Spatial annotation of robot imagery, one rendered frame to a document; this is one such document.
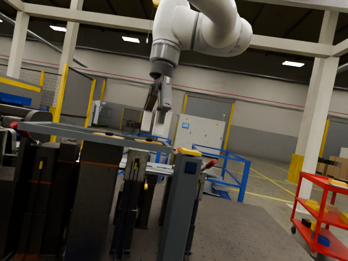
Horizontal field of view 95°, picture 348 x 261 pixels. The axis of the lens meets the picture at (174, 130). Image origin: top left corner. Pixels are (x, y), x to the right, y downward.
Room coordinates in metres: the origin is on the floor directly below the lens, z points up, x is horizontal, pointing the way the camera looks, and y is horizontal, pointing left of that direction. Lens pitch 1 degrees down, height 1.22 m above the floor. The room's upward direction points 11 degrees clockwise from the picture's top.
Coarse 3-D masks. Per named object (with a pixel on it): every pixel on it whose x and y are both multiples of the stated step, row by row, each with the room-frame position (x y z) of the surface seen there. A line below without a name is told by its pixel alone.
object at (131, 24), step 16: (16, 0) 3.76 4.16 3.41; (48, 16) 3.93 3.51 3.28; (64, 16) 3.85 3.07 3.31; (80, 16) 3.82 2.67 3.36; (96, 16) 3.78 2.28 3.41; (112, 16) 3.75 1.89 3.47; (144, 32) 3.82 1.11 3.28; (256, 48) 3.59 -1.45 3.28; (272, 48) 3.48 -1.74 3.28; (288, 48) 3.42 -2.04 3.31; (304, 48) 3.39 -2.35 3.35; (320, 48) 3.37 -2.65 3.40; (336, 48) 3.27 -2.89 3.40
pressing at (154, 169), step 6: (18, 144) 0.76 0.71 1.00; (18, 150) 0.68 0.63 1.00; (78, 162) 0.68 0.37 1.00; (150, 162) 0.91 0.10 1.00; (120, 168) 0.71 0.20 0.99; (150, 168) 0.79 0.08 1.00; (156, 168) 0.81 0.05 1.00; (162, 168) 0.83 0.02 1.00; (156, 174) 0.75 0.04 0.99; (162, 174) 0.75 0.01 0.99; (168, 174) 0.76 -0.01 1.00
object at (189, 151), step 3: (180, 147) 0.54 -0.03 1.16; (180, 150) 0.53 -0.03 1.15; (183, 150) 0.49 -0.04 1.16; (186, 150) 0.49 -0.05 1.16; (189, 150) 0.50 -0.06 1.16; (192, 150) 0.52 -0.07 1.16; (195, 150) 0.53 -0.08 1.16; (186, 153) 0.49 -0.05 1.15; (189, 153) 0.49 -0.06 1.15; (192, 153) 0.49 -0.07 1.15; (195, 153) 0.50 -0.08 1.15; (198, 153) 0.50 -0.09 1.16; (201, 153) 0.50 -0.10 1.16; (192, 156) 0.51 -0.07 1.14
